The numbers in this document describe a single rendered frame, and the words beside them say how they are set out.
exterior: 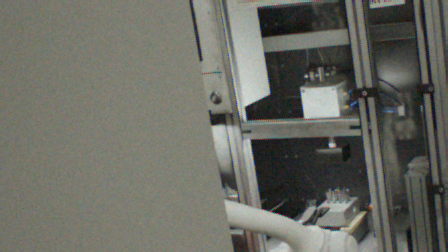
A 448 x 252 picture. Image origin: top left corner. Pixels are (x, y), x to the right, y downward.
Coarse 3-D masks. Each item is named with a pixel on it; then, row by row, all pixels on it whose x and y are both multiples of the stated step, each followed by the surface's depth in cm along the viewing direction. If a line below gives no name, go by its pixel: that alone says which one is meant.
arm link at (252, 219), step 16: (240, 208) 169; (256, 208) 171; (240, 224) 169; (256, 224) 169; (272, 224) 169; (288, 224) 170; (288, 240) 171; (304, 240) 172; (320, 240) 173; (336, 240) 173; (352, 240) 175
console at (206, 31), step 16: (192, 0) 206; (208, 0) 204; (192, 16) 206; (208, 16) 205; (208, 32) 207; (208, 48) 208; (208, 64) 210; (208, 80) 211; (224, 80) 209; (208, 96) 213; (224, 96) 210; (224, 112) 212
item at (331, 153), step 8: (328, 144) 227; (336, 144) 225; (344, 144) 224; (320, 152) 223; (328, 152) 222; (336, 152) 220; (344, 152) 221; (320, 160) 224; (328, 160) 222; (336, 160) 221; (344, 160) 221
